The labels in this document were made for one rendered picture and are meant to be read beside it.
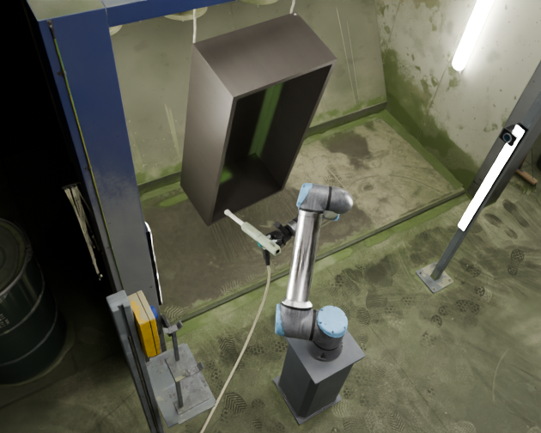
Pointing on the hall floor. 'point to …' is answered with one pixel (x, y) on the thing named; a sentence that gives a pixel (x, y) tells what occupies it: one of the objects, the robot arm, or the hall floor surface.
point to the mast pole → (498, 179)
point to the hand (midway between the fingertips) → (263, 245)
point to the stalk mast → (135, 356)
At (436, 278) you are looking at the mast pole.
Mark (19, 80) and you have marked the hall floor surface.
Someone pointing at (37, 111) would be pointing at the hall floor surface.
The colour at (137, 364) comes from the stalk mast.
